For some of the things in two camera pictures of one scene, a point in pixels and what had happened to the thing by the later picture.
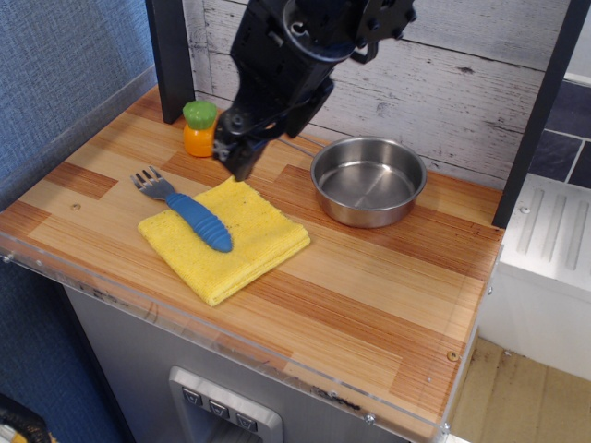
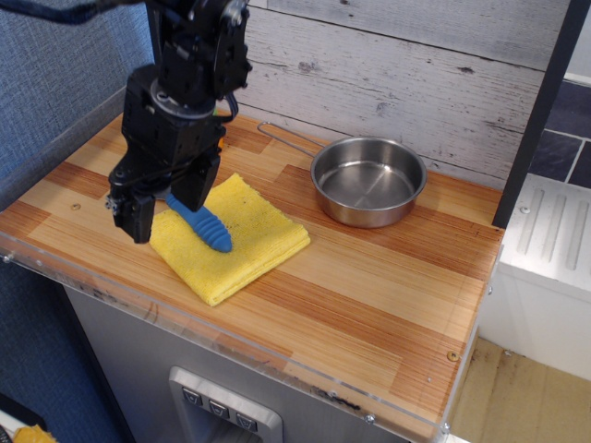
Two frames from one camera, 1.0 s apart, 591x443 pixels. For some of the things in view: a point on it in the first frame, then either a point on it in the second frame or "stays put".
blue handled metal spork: x=199 y=215 stays put
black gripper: x=283 y=78 -> x=155 y=142
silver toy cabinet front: x=168 y=387 stays put
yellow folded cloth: x=260 y=235 stays put
